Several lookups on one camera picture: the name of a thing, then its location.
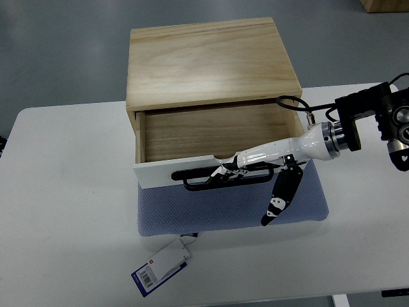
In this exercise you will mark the cardboard box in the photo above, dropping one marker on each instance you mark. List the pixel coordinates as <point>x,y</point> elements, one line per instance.
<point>385,6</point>

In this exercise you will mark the black object under table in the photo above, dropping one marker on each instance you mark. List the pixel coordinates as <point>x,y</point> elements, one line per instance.
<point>395,293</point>

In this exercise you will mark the wooden drawer cabinet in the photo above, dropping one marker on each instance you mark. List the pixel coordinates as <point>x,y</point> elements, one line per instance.
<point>207,63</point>

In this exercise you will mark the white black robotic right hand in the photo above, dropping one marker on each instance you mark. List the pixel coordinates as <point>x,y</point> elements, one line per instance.
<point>323,141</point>

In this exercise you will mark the white drawer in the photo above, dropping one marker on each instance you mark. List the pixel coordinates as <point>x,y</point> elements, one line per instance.
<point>168,140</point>

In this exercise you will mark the white blue product tag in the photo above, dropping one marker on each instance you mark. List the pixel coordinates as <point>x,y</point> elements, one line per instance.
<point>161,267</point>

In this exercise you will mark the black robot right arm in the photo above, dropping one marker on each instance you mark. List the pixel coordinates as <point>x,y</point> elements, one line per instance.
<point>390,111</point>

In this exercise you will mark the black drawer handle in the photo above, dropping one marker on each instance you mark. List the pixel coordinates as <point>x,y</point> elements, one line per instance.
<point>195,180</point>

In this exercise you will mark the white table leg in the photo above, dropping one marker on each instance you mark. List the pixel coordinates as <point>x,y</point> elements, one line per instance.
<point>340,300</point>

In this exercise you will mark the blue mesh cushion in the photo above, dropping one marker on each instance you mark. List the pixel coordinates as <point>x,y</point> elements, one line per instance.
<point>175,210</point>

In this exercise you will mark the black white shoe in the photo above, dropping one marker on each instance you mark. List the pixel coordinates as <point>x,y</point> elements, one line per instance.
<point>2,144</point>

